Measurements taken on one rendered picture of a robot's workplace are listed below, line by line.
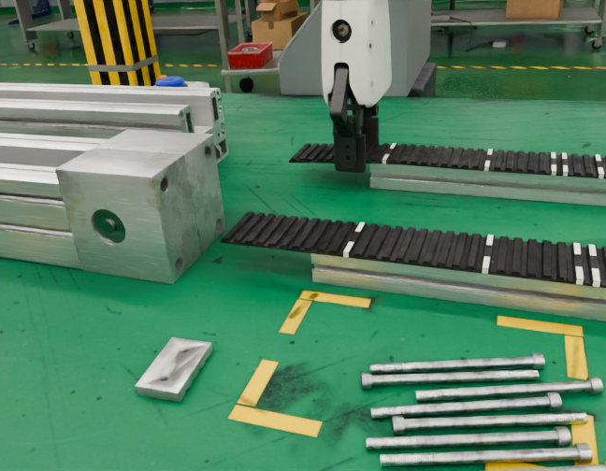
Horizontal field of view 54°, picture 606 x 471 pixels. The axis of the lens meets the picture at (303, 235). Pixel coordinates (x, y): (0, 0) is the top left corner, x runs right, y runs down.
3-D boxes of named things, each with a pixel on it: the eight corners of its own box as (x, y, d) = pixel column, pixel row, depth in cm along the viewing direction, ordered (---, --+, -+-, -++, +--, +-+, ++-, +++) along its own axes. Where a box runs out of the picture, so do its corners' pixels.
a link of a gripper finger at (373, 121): (377, 93, 63) (377, 154, 66) (383, 86, 65) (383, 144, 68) (348, 92, 64) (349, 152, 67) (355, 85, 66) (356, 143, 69)
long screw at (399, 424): (393, 438, 33) (393, 425, 32) (390, 424, 34) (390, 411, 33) (587, 431, 32) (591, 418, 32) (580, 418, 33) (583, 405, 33)
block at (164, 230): (238, 218, 59) (225, 124, 54) (173, 284, 48) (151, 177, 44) (159, 210, 61) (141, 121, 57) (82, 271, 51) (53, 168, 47)
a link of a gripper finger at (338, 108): (337, 89, 52) (345, 136, 56) (356, 37, 57) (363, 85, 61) (324, 89, 53) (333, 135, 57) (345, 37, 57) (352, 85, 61)
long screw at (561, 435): (563, 435, 32) (566, 421, 32) (570, 449, 31) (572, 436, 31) (366, 443, 33) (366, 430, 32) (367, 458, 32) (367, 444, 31)
